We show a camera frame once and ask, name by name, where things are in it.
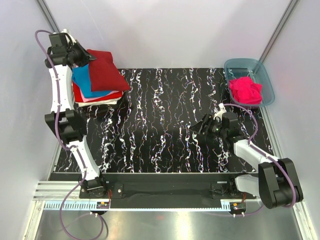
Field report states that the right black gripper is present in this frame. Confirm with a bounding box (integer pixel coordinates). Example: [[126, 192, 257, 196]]
[[188, 113, 227, 140]]

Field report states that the dark red t shirt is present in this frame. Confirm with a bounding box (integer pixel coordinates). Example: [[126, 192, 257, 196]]
[[87, 49, 131, 92]]

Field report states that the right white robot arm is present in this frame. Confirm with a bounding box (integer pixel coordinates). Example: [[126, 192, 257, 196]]
[[189, 103, 304, 209]]

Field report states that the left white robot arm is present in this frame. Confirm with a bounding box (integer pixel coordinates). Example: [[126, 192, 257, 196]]
[[44, 29, 108, 198]]

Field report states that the blue folded t shirt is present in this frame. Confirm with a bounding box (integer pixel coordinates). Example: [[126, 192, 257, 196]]
[[72, 64, 112, 98]]

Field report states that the red folded t shirt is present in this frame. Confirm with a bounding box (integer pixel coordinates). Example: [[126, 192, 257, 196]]
[[72, 83, 123, 103]]

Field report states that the pink folded t shirt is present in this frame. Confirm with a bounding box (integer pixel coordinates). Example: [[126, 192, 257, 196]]
[[81, 92, 123, 103]]

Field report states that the white folded t shirt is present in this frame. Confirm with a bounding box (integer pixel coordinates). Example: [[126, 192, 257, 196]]
[[77, 98, 120, 107]]

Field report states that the black marble pattern mat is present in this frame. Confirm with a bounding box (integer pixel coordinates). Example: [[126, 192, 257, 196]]
[[53, 67, 285, 175]]

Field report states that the magenta crumpled t shirt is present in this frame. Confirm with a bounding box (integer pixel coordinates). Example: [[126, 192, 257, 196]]
[[229, 76, 263, 105]]

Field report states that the teal plastic bin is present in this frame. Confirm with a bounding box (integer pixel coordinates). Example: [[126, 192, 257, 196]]
[[224, 58, 275, 108]]

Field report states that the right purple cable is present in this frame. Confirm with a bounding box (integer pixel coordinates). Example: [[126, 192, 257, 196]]
[[199, 102, 300, 218]]

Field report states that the purple cable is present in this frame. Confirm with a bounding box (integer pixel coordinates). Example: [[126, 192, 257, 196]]
[[199, 102, 300, 218], [34, 29, 109, 240]]

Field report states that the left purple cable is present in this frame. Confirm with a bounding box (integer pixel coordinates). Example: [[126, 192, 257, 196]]
[[34, 29, 109, 240]]

